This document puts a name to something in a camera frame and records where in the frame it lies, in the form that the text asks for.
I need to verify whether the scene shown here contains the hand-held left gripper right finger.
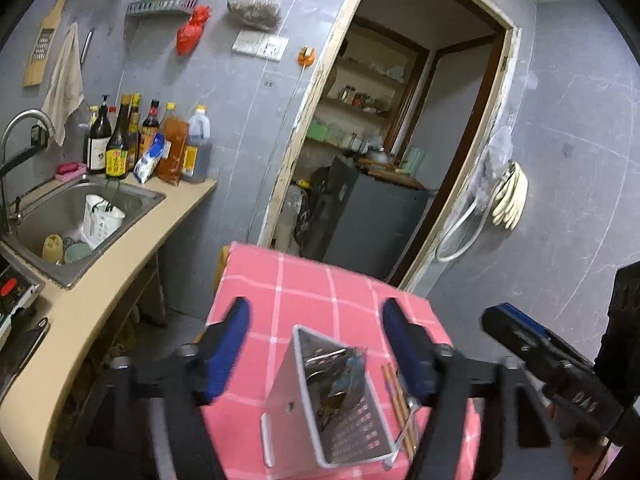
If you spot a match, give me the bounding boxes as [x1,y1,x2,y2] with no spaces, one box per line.
[381,298,577,480]

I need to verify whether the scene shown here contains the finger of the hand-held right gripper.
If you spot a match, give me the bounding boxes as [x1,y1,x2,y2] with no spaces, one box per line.
[481,302,592,387]

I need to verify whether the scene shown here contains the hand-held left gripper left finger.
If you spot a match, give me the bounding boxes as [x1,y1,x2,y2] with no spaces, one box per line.
[55,296,251,480]

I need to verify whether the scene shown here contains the wooden chopstick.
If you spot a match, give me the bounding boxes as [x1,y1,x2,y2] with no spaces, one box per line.
[381,364,413,453]
[386,364,417,451]

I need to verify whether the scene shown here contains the white perforated utensil holder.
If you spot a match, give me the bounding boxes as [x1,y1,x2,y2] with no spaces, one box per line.
[261,325,417,471]

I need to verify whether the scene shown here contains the person's right forearm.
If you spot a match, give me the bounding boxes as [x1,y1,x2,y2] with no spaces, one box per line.
[549,430,618,480]

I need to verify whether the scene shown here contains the red checked tablecloth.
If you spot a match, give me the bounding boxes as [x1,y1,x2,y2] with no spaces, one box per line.
[200,241,476,480]

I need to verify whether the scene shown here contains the cream rubber gloves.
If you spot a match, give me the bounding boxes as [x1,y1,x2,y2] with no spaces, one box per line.
[489,160,530,231]

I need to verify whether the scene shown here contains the grey cabinet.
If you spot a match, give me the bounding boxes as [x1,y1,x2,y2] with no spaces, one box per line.
[299,155,431,282]

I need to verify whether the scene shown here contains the beige kitchen counter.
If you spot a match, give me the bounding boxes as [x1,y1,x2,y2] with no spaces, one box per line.
[0,175,219,480]

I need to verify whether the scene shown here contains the wooden cutting boards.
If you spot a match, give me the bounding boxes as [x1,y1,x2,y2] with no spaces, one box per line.
[357,157,426,191]

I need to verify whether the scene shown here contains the green bowl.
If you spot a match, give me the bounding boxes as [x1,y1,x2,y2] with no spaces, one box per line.
[64,241,95,266]

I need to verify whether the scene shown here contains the white mug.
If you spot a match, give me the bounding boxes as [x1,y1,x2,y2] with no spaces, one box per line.
[81,194,126,250]

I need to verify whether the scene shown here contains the yellow sponge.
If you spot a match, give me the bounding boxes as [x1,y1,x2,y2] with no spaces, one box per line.
[42,234,65,264]

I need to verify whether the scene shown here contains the blue white packet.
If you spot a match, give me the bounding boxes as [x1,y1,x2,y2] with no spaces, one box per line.
[132,134,166,185]

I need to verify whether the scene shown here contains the orange sauce bottle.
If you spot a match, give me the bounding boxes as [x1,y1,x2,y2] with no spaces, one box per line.
[155,102,190,187]

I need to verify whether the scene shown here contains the induction cooker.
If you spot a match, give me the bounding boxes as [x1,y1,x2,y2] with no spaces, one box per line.
[0,255,46,337]

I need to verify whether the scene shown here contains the steel sink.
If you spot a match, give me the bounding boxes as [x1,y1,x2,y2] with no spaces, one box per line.
[0,180,167,290]

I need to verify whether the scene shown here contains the soy sauce bottle yellow label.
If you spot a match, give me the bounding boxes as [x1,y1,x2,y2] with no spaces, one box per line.
[105,94,132,180]

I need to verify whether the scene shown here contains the dark bottle red label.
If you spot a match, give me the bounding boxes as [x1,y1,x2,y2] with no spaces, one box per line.
[139,100,161,162]

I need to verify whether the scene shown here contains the pink soap dish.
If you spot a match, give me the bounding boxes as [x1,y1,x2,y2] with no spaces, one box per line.
[55,161,90,184]

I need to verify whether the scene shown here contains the dark pump bottle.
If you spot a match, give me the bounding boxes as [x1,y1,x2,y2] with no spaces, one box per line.
[86,94,112,175]

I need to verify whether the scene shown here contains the wooden shelf unit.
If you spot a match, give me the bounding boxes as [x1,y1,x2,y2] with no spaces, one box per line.
[300,15,432,162]

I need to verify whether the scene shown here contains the metal faucet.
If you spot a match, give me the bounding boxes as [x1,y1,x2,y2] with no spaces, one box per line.
[0,109,56,236]

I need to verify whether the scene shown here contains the beige hanging towel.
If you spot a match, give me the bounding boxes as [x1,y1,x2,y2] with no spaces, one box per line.
[41,22,85,147]

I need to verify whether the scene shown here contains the red plastic bag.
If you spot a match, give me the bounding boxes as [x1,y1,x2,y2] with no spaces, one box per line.
[175,5,212,56]

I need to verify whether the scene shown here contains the plastic bag with dark contents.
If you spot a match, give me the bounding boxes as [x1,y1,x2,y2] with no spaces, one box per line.
[227,0,282,30]

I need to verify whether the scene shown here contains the wooden grater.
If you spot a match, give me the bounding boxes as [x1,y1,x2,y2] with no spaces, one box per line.
[23,0,71,89]

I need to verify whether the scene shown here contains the white hose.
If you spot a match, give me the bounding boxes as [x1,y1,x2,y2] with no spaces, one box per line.
[434,190,501,264]

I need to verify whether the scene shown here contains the clear wall plastic bag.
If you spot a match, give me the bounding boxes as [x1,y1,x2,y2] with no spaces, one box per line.
[479,125,516,196]

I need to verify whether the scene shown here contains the wooden door frame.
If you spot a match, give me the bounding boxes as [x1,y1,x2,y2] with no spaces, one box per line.
[257,0,524,307]

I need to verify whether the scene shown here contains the white wall socket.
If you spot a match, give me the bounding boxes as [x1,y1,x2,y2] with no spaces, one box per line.
[260,35,290,62]

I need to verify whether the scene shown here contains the white wall switch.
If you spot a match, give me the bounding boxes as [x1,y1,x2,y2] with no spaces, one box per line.
[231,29,269,57]

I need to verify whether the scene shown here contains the grey wall shelf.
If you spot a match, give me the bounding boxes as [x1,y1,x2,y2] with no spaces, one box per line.
[125,0,199,17]

